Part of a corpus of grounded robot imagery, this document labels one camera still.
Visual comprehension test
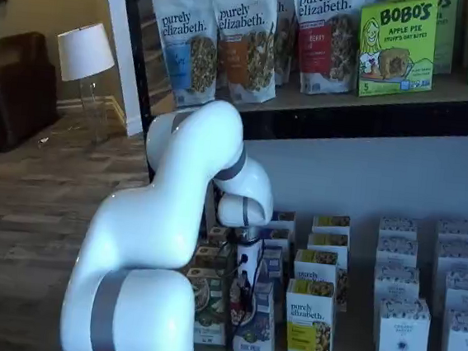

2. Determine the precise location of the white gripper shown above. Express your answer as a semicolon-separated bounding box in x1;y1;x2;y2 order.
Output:
230;238;264;311

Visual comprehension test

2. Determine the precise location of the blue flax plus oatmeal box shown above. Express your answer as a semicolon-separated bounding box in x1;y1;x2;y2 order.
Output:
263;226;295;253
270;209;298;232
258;244;287;283
229;275;283;351

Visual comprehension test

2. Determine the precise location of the green apple cinnamon oatmeal box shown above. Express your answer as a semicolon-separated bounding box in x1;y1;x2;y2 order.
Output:
179;267;234;349
191;244;232;274
206;224;233;250

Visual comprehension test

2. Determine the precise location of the yellow banana nut oatmeal box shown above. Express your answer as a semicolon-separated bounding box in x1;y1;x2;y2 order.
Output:
289;247;352;314
305;231;352;274
310;212;352;238
281;277;341;351

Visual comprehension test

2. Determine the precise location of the white box with dark band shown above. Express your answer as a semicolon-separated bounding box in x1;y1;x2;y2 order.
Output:
369;262;423;327
374;295;434;351
378;216;419;243
375;235;420;269

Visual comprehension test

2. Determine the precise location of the wooden shelf board with bags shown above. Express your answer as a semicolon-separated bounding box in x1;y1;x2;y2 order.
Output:
227;49;468;135

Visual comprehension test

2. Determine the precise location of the green Bobo's apple pie box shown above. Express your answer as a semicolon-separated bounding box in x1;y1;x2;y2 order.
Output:
352;0;442;105

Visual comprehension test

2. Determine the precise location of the orange label granola bag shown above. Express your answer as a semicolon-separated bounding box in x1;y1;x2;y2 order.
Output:
199;0;286;109

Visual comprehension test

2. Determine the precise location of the blue label granola bag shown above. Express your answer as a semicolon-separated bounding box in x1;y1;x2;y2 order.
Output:
139;0;226;111

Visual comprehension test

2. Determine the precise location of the white granola bag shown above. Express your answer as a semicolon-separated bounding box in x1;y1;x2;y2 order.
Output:
267;0;300;88

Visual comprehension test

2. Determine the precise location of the red label granola bag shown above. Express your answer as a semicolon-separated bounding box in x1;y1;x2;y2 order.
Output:
282;0;367;100

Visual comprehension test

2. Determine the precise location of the white table lamp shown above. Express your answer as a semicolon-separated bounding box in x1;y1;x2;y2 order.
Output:
47;18;120;146

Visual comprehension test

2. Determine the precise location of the dark brown armchair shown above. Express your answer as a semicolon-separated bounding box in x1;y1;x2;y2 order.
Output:
0;28;69;160

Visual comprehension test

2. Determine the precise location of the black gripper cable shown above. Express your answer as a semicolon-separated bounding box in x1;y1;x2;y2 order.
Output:
204;227;269;351

